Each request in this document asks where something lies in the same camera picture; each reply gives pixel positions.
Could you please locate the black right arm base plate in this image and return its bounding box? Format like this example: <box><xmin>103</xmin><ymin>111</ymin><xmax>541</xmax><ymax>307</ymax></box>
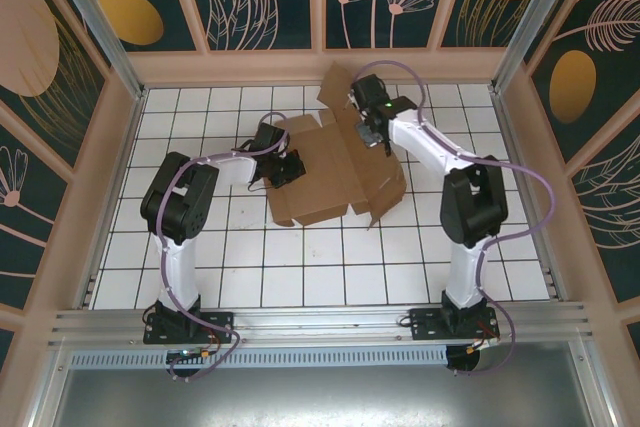
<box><xmin>408</xmin><ymin>307</ymin><xmax>501</xmax><ymax>343</ymax></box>

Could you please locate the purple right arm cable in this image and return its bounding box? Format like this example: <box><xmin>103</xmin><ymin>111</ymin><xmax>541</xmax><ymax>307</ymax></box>
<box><xmin>357</xmin><ymin>60</ymin><xmax>557</xmax><ymax>378</ymax></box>

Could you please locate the grey metal sheet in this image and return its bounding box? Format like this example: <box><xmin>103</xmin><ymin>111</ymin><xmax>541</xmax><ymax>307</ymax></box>
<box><xmin>29</xmin><ymin>339</ymin><xmax>619</xmax><ymax>427</ymax></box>

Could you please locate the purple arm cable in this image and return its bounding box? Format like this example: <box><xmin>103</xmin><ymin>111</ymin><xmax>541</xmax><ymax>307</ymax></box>
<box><xmin>155</xmin><ymin>110</ymin><xmax>292</xmax><ymax>384</ymax></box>
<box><xmin>357</xmin><ymin>60</ymin><xmax>557</xmax><ymax>378</ymax></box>

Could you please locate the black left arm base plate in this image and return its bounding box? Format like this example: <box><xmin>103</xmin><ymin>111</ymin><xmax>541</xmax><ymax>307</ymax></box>
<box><xmin>143</xmin><ymin>310</ymin><xmax>236</xmax><ymax>346</ymax></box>

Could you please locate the aluminium table edge rail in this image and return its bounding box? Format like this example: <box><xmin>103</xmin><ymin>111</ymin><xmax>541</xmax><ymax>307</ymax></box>
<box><xmin>489</xmin><ymin>86</ymin><xmax>569</xmax><ymax>301</ymax></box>
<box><xmin>74</xmin><ymin>89</ymin><xmax>147</xmax><ymax>309</ymax></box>

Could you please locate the aluminium corner post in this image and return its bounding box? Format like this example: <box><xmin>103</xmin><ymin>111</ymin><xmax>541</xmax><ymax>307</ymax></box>
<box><xmin>42</xmin><ymin>0</ymin><xmax>147</xmax><ymax>101</ymax></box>
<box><xmin>491</xmin><ymin>0</ymin><xmax>597</xmax><ymax>94</ymax></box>

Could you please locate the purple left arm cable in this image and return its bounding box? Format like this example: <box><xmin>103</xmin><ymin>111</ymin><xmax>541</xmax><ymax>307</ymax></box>
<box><xmin>155</xmin><ymin>110</ymin><xmax>292</xmax><ymax>384</ymax></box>

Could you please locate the brown cardboard box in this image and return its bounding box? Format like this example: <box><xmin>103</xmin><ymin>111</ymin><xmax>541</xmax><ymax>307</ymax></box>
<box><xmin>263</xmin><ymin>60</ymin><xmax>407</xmax><ymax>232</ymax></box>

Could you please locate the small board with wires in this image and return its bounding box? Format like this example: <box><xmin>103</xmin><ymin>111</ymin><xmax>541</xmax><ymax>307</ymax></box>
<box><xmin>467</xmin><ymin>330</ymin><xmax>501</xmax><ymax>355</ymax></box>
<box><xmin>167</xmin><ymin>346</ymin><xmax>221</xmax><ymax>365</ymax></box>

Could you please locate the slotted grey cable duct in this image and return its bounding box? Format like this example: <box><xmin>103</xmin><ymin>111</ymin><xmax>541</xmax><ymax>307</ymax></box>
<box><xmin>67</xmin><ymin>346</ymin><xmax>449</xmax><ymax>369</ymax></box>

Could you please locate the aluminium mounting rail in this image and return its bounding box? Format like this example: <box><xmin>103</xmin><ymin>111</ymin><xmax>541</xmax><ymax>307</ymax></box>
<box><xmin>49</xmin><ymin>301</ymin><xmax>594</xmax><ymax>348</ymax></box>

